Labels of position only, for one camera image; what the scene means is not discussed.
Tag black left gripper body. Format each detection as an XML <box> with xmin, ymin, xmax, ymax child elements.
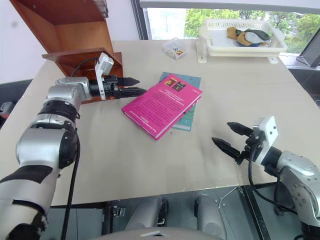
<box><xmin>102</xmin><ymin>74</ymin><xmax>121</xmax><ymax>100</ymax></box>

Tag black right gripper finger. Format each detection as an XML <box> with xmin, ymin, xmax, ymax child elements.
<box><xmin>211</xmin><ymin>136</ymin><xmax>246</xmax><ymax>159</ymax></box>
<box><xmin>226</xmin><ymin>121</ymin><xmax>254</xmax><ymax>137</ymax></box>

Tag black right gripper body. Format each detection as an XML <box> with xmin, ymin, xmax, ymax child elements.
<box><xmin>235</xmin><ymin>130</ymin><xmax>266</xmax><ymax>166</ymax></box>

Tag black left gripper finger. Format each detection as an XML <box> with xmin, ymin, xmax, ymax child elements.
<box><xmin>117</xmin><ymin>76</ymin><xmax>141</xmax><ymax>86</ymax></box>
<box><xmin>118</xmin><ymin>87</ymin><xmax>148</xmax><ymax>99</ymax></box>

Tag magenta book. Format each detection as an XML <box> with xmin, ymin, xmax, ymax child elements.
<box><xmin>120</xmin><ymin>73</ymin><xmax>204</xmax><ymax>141</ymax></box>

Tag teal book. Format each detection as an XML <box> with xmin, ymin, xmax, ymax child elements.
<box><xmin>158</xmin><ymin>71</ymin><xmax>202</xmax><ymax>132</ymax></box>

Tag wooden bookshelf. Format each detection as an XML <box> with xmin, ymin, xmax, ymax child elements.
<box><xmin>9</xmin><ymin>0</ymin><xmax>125</xmax><ymax>106</ymax></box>

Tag small clear plastic box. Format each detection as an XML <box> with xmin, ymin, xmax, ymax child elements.
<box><xmin>161</xmin><ymin>37</ymin><xmax>190</xmax><ymax>60</ymax></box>

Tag grey right robot leg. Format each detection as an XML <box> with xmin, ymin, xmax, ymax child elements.
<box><xmin>194</xmin><ymin>194</ymin><xmax>228</xmax><ymax>233</ymax></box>

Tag grey robot leg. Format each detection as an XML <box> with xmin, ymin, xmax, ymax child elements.
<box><xmin>124</xmin><ymin>195</ymin><xmax>169</xmax><ymax>231</ymax></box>
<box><xmin>194</xmin><ymin>194</ymin><xmax>228</xmax><ymax>233</ymax></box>

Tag white basket stand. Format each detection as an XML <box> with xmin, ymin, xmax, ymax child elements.
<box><xmin>195</xmin><ymin>40</ymin><xmax>280</xmax><ymax>64</ymax></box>

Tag white plastic basket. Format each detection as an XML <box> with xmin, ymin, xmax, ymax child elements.
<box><xmin>198</xmin><ymin>18</ymin><xmax>288</xmax><ymax>57</ymax></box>

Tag yellow and green cloth items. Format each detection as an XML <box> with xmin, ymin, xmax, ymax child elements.
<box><xmin>226</xmin><ymin>26</ymin><xmax>272</xmax><ymax>48</ymax></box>

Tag dark tablet on stand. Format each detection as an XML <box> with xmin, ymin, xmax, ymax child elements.
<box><xmin>295</xmin><ymin>31</ymin><xmax>320</xmax><ymax>68</ymax></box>

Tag grey left robot leg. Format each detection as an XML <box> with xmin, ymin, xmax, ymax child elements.
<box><xmin>124</xmin><ymin>195</ymin><xmax>169</xmax><ymax>231</ymax></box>

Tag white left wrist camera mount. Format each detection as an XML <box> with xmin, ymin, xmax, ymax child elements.
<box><xmin>94</xmin><ymin>52</ymin><xmax>115</xmax><ymax>101</ymax></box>

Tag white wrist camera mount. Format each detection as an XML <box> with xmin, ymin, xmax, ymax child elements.
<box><xmin>252</xmin><ymin>115</ymin><xmax>279</xmax><ymax>166</ymax></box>
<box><xmin>94</xmin><ymin>52</ymin><xmax>115</xmax><ymax>101</ymax></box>

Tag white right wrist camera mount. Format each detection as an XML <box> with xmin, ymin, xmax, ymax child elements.
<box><xmin>252</xmin><ymin>115</ymin><xmax>279</xmax><ymax>166</ymax></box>

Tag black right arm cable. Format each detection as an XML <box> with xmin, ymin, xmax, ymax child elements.
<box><xmin>247</xmin><ymin>142</ymin><xmax>305</xmax><ymax>216</ymax></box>

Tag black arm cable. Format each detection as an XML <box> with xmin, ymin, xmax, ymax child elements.
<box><xmin>60</xmin><ymin>57</ymin><xmax>100</xmax><ymax>240</ymax></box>
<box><xmin>247</xmin><ymin>142</ymin><xmax>305</xmax><ymax>216</ymax></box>

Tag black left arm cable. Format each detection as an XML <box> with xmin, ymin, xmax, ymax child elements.
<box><xmin>60</xmin><ymin>57</ymin><xmax>100</xmax><ymax>240</ymax></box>

